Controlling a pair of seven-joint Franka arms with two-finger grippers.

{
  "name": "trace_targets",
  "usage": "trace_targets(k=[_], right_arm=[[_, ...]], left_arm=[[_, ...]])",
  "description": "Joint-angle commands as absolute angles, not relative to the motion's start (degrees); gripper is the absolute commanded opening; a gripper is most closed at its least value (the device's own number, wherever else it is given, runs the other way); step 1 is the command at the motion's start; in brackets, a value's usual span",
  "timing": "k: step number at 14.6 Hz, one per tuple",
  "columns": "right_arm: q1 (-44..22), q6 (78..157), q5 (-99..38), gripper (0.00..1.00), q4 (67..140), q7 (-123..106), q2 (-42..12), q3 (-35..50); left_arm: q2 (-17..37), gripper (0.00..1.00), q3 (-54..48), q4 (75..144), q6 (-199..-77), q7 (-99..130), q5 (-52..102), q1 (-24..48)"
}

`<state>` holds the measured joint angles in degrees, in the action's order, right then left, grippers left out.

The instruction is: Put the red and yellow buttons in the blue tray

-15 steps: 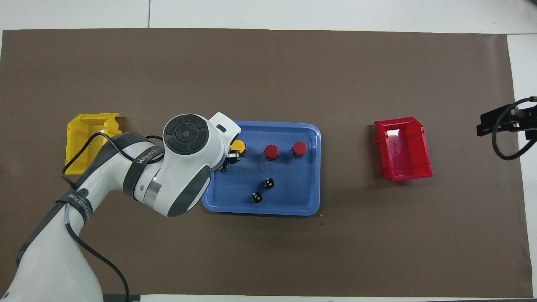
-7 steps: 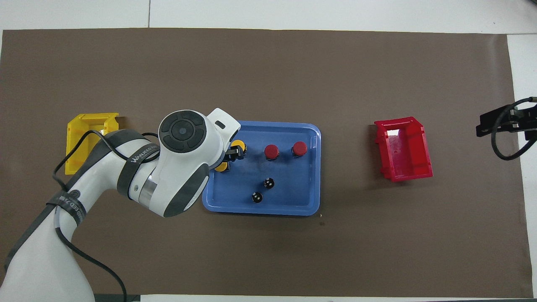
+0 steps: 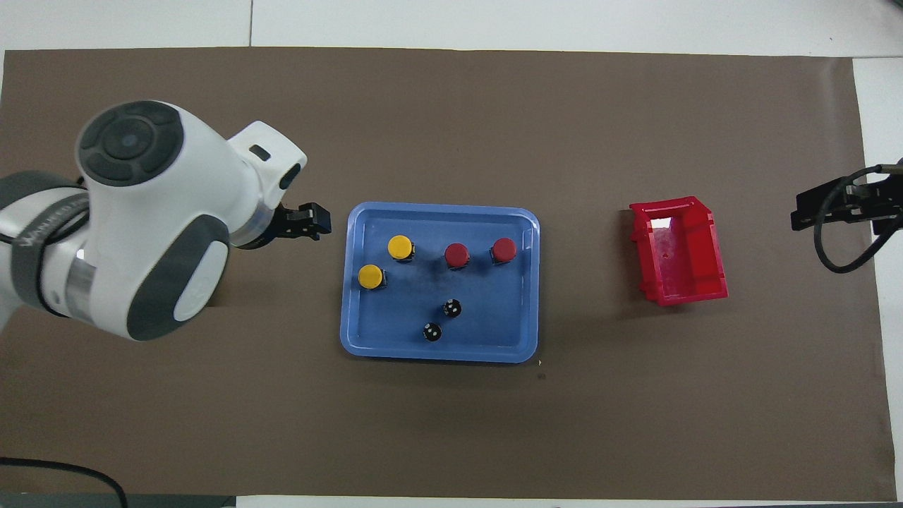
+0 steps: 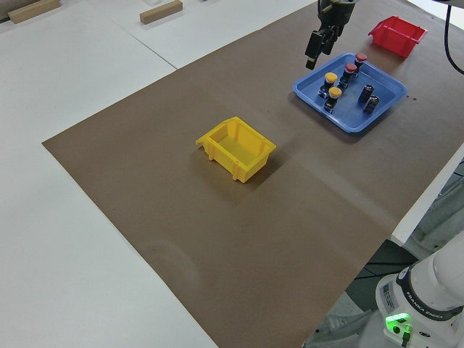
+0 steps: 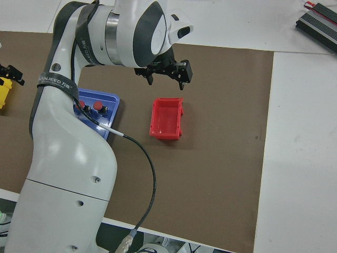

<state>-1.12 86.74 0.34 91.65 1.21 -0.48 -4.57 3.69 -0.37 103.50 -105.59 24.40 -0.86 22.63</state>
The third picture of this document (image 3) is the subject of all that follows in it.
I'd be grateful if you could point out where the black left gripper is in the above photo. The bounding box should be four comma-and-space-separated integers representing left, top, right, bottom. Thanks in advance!
265, 202, 333, 246

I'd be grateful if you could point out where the red plastic bin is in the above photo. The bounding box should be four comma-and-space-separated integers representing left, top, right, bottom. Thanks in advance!
629, 196, 729, 307

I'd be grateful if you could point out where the blue plastic tray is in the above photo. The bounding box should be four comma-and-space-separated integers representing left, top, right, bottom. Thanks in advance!
339, 202, 541, 364

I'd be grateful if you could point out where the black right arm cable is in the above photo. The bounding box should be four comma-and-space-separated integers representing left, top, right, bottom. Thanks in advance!
813, 164, 903, 274

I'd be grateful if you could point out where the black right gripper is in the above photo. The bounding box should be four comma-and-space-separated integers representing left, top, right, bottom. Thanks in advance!
790, 171, 903, 237

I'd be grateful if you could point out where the black loose cable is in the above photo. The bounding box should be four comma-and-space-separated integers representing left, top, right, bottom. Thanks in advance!
0, 456, 130, 508

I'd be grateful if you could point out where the brown paper table mat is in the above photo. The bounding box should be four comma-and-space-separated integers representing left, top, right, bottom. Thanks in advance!
0, 47, 897, 502

